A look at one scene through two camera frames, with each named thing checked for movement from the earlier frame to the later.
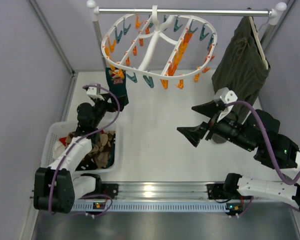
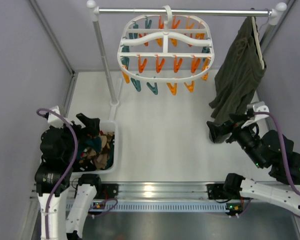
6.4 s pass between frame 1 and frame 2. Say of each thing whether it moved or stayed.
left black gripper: moved
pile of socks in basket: stayed
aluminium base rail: stayed
